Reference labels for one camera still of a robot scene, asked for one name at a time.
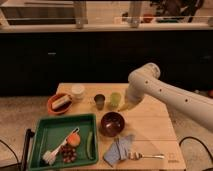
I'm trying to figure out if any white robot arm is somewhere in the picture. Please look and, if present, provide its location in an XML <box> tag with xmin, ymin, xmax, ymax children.
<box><xmin>125</xmin><ymin>63</ymin><xmax>213</xmax><ymax>132</ymax></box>

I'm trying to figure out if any purple bowl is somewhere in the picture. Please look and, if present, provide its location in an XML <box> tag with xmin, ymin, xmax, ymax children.
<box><xmin>100</xmin><ymin>112</ymin><xmax>125</xmax><ymax>137</ymax></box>

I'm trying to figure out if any red grapes bunch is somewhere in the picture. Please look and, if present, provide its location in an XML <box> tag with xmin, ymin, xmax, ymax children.
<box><xmin>60</xmin><ymin>144</ymin><xmax>77</xmax><ymax>163</ymax></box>

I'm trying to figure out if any green plastic tray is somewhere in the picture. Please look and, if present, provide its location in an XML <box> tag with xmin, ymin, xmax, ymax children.
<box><xmin>28</xmin><ymin>113</ymin><xmax>99</xmax><ymax>171</ymax></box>

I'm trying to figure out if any orange fruit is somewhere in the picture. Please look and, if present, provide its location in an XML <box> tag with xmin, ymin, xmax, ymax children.
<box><xmin>67</xmin><ymin>133</ymin><xmax>81</xmax><ymax>147</ymax></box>

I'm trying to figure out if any dark grey cup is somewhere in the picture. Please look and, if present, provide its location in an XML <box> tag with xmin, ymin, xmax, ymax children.
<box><xmin>94</xmin><ymin>94</ymin><xmax>105</xmax><ymax>110</ymax></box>

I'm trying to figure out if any yellow banana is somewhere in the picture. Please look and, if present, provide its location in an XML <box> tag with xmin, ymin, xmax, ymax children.
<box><xmin>118</xmin><ymin>102</ymin><xmax>136</xmax><ymax>112</ymax></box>

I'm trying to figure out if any sandwich piece in bowl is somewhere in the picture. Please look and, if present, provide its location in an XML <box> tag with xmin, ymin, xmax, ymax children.
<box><xmin>52</xmin><ymin>95</ymin><xmax>71</xmax><ymax>110</ymax></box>

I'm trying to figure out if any green cup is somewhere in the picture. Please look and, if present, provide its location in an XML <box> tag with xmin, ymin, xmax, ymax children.
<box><xmin>110</xmin><ymin>92</ymin><xmax>121</xmax><ymax>108</ymax></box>

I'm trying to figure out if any white cup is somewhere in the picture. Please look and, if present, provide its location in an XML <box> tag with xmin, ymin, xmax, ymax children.
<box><xmin>71</xmin><ymin>84</ymin><xmax>85</xmax><ymax>100</ymax></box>

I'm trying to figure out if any blue grey cloth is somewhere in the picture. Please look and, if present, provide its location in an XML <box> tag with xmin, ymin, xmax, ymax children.
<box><xmin>103</xmin><ymin>134</ymin><xmax>134</xmax><ymax>167</ymax></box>

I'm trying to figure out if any orange bowl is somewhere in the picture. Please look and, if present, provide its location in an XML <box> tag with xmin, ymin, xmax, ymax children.
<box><xmin>47</xmin><ymin>93</ymin><xmax>72</xmax><ymax>115</ymax></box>

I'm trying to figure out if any black cable right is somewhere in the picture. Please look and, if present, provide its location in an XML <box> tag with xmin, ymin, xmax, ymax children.
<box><xmin>179</xmin><ymin>135</ymin><xmax>213</xmax><ymax>171</ymax></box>

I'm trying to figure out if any white dish brush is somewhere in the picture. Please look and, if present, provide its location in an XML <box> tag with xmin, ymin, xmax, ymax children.
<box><xmin>42</xmin><ymin>127</ymin><xmax>80</xmax><ymax>165</ymax></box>

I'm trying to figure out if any metal spoon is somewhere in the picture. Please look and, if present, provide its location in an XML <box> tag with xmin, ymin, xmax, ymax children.
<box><xmin>128</xmin><ymin>152</ymin><xmax>165</xmax><ymax>160</ymax></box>

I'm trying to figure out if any black clamp stand left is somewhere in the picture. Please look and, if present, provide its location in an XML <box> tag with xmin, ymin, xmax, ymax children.
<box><xmin>21</xmin><ymin>129</ymin><xmax>35</xmax><ymax>171</ymax></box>

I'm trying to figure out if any green cucumber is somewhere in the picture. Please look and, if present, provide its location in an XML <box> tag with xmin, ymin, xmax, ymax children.
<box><xmin>86</xmin><ymin>131</ymin><xmax>93</xmax><ymax>160</ymax></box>

